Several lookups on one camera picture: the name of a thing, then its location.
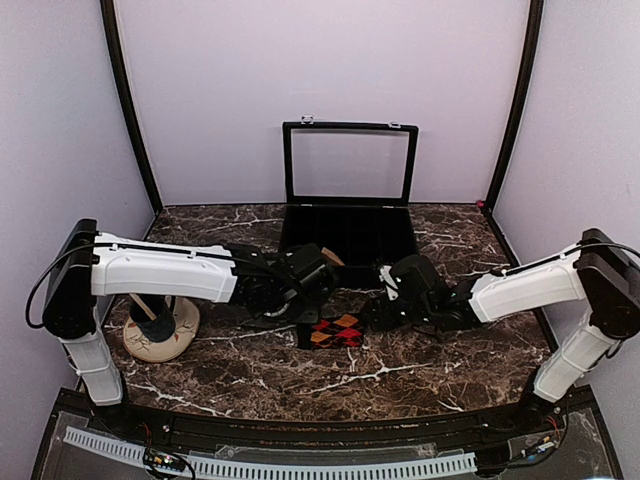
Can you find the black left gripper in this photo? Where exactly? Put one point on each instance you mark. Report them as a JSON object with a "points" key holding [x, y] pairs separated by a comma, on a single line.
{"points": [[310, 316]]}

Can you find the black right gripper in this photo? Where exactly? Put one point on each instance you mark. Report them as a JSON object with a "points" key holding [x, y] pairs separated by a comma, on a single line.
{"points": [[380, 318]]}

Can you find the tan brown sock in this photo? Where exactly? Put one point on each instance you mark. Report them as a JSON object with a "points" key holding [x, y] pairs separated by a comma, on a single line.
{"points": [[332, 258]]}

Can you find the red orange argyle sock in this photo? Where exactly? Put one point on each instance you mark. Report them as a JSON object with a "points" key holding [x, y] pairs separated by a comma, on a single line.
{"points": [[340, 332]]}

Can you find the cream branch-pattern plate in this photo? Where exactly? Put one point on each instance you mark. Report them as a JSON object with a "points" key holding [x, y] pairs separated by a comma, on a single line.
{"points": [[187, 318]]}

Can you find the black glass-lid display case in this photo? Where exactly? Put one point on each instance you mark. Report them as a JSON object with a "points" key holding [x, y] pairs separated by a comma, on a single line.
{"points": [[347, 188]]}

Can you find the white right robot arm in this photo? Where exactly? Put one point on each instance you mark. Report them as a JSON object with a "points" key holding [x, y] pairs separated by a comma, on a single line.
{"points": [[596, 269]]}

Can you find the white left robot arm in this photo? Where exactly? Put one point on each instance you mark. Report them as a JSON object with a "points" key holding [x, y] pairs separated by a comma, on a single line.
{"points": [[93, 264]]}

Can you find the dark blue mug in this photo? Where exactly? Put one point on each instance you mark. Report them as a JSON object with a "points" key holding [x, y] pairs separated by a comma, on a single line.
{"points": [[160, 329]]}

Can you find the wooden stir stick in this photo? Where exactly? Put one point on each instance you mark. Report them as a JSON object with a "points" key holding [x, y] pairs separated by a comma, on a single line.
{"points": [[143, 306]]}

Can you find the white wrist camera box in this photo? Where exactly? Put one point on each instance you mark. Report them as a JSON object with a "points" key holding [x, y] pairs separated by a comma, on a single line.
{"points": [[388, 282]]}

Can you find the white slotted cable duct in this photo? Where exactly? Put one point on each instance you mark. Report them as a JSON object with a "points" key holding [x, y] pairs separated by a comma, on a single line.
{"points": [[247, 463]]}

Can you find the right black frame post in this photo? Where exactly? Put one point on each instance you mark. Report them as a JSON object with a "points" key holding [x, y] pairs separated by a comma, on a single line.
{"points": [[521, 89]]}

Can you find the black frame post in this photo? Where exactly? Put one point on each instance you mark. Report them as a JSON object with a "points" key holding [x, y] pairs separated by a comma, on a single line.
{"points": [[119, 71], [521, 89]]}

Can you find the left black frame post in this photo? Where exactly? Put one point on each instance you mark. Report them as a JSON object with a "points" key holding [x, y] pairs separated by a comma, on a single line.
{"points": [[119, 71]]}

